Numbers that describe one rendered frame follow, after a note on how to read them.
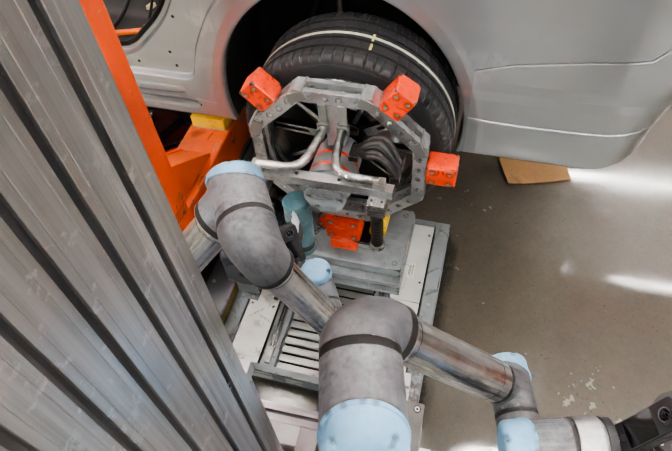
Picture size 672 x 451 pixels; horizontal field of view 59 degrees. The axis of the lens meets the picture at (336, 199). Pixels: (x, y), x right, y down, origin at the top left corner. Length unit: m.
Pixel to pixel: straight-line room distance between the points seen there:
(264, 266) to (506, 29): 0.94
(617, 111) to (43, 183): 1.65
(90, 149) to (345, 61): 1.29
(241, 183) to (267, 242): 0.13
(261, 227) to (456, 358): 0.41
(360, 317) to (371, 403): 0.12
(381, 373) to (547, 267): 1.95
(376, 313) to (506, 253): 1.89
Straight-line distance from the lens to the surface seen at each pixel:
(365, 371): 0.78
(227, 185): 1.15
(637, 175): 3.14
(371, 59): 1.66
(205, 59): 2.03
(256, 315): 2.44
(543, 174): 3.00
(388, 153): 1.60
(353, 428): 0.76
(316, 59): 1.68
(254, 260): 1.10
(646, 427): 1.02
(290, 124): 1.91
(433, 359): 0.95
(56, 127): 0.39
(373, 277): 2.39
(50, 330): 0.43
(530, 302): 2.58
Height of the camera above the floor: 2.18
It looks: 51 degrees down
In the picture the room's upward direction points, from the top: 6 degrees counter-clockwise
